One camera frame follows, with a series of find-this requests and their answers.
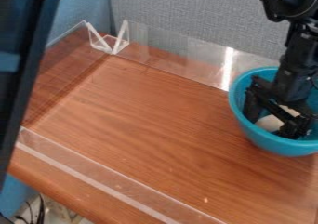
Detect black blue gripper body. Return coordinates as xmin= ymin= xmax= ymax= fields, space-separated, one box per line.
xmin=244 ymin=20 xmax=318 ymax=120

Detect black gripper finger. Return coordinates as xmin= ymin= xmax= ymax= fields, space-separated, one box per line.
xmin=276 ymin=115 xmax=312 ymax=139
xmin=241 ymin=89 xmax=263 ymax=123

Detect white brown toy mushroom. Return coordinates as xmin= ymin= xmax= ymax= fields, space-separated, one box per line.
xmin=256 ymin=105 xmax=299 ymax=133

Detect blue plastic bowl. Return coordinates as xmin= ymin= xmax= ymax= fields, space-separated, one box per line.
xmin=228 ymin=66 xmax=318 ymax=157

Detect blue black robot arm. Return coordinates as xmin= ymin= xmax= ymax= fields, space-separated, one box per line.
xmin=0 ymin=0 xmax=318 ymax=189

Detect clear acrylic barrier frame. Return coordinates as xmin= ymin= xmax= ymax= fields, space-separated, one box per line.
xmin=16 ymin=19 xmax=280 ymax=224

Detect black cables under table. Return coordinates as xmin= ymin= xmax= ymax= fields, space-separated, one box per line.
xmin=0 ymin=193 xmax=46 ymax=224

